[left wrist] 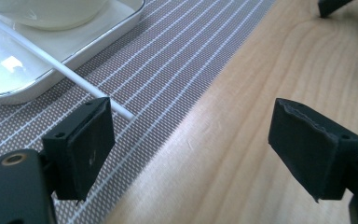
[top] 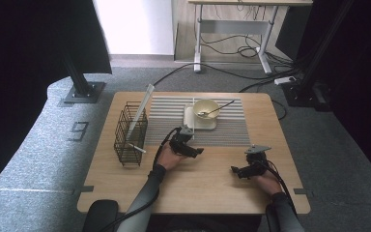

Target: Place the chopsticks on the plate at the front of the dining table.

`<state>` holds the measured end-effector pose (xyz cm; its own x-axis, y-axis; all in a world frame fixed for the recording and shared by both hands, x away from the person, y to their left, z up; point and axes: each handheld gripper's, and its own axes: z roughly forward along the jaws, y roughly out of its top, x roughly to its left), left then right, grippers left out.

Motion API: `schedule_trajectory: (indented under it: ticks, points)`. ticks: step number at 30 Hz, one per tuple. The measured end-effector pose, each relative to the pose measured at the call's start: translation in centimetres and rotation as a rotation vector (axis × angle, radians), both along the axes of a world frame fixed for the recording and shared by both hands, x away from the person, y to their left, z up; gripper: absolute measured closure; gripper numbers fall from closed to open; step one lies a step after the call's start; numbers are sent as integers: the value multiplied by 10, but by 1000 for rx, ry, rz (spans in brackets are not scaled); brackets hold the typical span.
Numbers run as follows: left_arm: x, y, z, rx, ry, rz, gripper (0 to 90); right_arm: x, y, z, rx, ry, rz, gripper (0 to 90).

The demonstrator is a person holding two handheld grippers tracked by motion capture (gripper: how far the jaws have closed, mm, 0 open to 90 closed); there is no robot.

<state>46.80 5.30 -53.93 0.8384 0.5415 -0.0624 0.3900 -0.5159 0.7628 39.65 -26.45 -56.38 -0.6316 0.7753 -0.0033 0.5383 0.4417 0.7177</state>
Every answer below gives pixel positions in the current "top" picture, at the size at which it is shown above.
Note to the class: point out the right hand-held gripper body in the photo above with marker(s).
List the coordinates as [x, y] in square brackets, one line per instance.
[255, 166]

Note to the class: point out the person's right hand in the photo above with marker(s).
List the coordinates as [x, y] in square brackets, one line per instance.
[269, 185]

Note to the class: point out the metal spoon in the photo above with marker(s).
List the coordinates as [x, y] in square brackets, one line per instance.
[214, 110]

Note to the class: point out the black curtain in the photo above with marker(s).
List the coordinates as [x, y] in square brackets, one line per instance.
[367, 80]
[29, 64]

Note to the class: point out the white-legged desk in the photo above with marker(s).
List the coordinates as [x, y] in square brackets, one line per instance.
[235, 26]

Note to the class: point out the person's left hand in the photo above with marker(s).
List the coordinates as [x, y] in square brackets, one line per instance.
[169, 158]

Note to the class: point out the long white flat stick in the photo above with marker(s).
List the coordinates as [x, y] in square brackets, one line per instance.
[140, 109]

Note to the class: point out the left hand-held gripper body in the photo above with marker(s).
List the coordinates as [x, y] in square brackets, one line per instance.
[182, 141]

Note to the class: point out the cream bowl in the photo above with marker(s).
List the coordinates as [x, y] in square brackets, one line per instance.
[206, 106]

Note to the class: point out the grey tape strip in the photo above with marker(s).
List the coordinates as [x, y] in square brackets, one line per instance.
[87, 188]
[302, 191]

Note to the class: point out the black rounded pad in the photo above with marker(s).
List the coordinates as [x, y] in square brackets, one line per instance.
[99, 214]

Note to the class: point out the black metal stand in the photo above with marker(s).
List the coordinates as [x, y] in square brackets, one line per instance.
[302, 93]
[83, 93]

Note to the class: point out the cream square plate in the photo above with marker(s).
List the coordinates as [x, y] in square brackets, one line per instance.
[203, 125]

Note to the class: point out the white power strip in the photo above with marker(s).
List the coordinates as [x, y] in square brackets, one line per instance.
[285, 80]

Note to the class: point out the grey striped placemat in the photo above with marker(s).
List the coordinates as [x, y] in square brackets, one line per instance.
[222, 135]

